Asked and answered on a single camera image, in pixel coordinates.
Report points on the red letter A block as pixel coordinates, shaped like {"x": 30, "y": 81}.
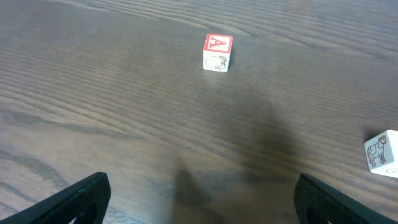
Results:
{"x": 217, "y": 52}

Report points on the yellow block with cow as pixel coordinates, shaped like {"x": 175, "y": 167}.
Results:
{"x": 381, "y": 153}

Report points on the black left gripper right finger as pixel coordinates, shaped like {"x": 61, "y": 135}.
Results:
{"x": 317, "y": 202}

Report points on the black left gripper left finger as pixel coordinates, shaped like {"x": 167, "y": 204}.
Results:
{"x": 84, "y": 202}

